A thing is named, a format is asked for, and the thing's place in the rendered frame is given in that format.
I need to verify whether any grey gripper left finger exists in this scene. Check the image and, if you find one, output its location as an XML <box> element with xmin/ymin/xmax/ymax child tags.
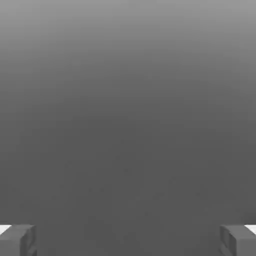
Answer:
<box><xmin>0</xmin><ymin>224</ymin><xmax>38</xmax><ymax>256</ymax></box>

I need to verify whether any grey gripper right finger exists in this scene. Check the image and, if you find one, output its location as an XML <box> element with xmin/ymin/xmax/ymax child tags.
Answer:
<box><xmin>219</xmin><ymin>224</ymin><xmax>256</xmax><ymax>256</ymax></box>

